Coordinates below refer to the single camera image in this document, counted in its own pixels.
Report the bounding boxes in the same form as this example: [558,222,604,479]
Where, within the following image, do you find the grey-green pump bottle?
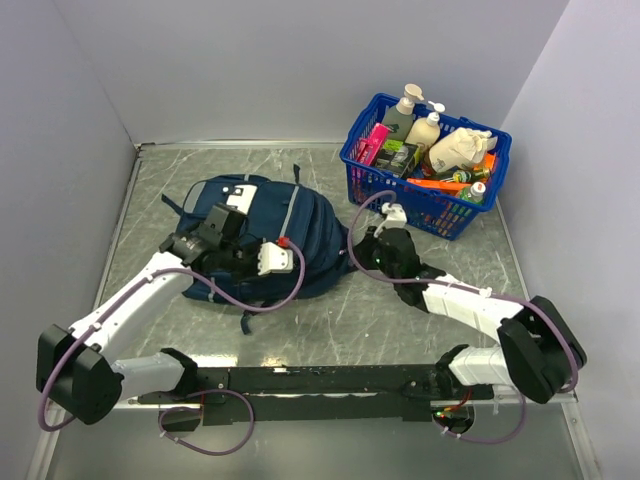
[381,83,424,141]

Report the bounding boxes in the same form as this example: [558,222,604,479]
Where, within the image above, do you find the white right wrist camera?
[374,202,407,238]

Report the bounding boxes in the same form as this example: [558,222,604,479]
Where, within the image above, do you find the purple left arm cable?
[38,244,307,455]

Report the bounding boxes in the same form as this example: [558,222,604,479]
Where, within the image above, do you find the beige cloth bag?
[427,128,498,173]

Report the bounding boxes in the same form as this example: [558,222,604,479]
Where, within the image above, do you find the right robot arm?
[353,227,587,404]

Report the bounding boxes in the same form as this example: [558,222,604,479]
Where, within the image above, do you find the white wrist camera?
[374,202,407,238]
[257,237,294,276]

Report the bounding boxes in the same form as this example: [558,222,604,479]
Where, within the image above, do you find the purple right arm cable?
[345,189,581,445]

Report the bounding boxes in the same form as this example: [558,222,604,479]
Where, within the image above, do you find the cream pump bottle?
[405,101,446,152]

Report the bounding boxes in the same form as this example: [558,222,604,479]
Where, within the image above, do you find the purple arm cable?
[38,244,307,455]
[345,189,581,445]

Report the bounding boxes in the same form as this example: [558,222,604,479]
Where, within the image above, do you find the aluminium frame rail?
[47,362,577,412]

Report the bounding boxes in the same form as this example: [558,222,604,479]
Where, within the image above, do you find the dark glass bottle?
[431,167,491,183]

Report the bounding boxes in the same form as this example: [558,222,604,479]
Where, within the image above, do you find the green drink bottle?
[456,182,487,205]

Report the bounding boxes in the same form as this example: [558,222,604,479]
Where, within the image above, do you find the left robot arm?
[36,203,256,425]

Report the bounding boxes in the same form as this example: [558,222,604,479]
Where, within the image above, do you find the pink box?
[356,123,391,166]

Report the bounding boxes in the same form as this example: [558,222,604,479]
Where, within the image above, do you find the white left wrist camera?
[257,237,294,276]

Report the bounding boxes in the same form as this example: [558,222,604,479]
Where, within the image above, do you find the black green box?
[373,140,421,179]

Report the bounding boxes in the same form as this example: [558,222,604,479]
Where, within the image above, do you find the blue plastic basket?
[340,93,512,240]

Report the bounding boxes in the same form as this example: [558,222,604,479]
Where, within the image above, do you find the navy blue student backpack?
[161,165,354,308]

